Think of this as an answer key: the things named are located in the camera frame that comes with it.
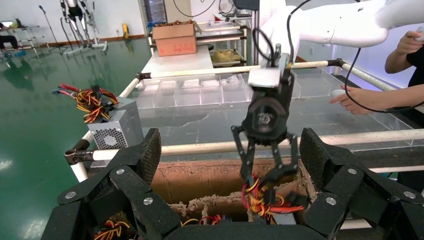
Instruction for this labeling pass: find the operator left hand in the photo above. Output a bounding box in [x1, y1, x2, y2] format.
[329, 84, 377, 116]

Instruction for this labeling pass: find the seated person in black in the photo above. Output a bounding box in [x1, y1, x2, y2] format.
[0, 22, 28, 58]

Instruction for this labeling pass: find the white rectangular table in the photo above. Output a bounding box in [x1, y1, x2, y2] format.
[140, 43, 216, 76]

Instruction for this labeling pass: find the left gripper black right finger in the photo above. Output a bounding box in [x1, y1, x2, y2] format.
[299, 127, 424, 240]

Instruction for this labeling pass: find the black tripod stand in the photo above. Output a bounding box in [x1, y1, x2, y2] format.
[38, 4, 69, 55]

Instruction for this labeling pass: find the metal pipe cart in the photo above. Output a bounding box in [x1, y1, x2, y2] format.
[6, 24, 51, 60]

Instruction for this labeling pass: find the white pipe table leg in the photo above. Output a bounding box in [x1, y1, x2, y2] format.
[70, 161, 90, 184]

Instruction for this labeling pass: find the humanoid robot on stand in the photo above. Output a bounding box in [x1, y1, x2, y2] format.
[58, 0, 109, 56]

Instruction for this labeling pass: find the brown cardboard box with dividers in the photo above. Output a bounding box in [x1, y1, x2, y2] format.
[150, 158, 320, 227]

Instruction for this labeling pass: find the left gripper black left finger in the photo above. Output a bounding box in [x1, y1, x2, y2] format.
[41, 128, 181, 240]

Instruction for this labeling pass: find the yellow cloth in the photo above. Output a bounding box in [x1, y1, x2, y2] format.
[211, 49, 245, 65]

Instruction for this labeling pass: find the black monitor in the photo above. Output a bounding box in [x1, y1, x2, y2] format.
[231, 0, 261, 12]

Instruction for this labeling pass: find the clear acrylic divider tray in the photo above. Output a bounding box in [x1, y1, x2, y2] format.
[132, 67, 416, 147]

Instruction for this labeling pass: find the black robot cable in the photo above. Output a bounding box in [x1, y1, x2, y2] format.
[343, 47, 424, 114]
[285, 0, 314, 66]
[252, 27, 276, 68]

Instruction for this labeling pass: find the operator body in black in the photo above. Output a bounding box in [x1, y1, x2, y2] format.
[396, 46, 424, 194]

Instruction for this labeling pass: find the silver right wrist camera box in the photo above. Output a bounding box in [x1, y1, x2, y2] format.
[247, 67, 283, 90]

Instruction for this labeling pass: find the black hanging cable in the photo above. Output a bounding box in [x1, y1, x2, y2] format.
[172, 0, 215, 18]

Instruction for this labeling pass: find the pipe frame shelf rack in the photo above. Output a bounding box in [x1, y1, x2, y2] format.
[195, 19, 254, 68]

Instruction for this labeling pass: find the operator right forearm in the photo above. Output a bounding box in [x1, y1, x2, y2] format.
[384, 49, 414, 75]

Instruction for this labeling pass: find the operator right hand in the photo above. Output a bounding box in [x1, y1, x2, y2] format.
[395, 29, 424, 56]

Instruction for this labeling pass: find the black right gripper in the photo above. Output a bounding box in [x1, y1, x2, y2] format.
[231, 71, 301, 186]

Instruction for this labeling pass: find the small brown cardboard carton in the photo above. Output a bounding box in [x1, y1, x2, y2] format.
[151, 19, 204, 58]

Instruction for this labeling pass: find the operator left forearm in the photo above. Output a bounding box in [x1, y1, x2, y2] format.
[372, 83, 424, 111]

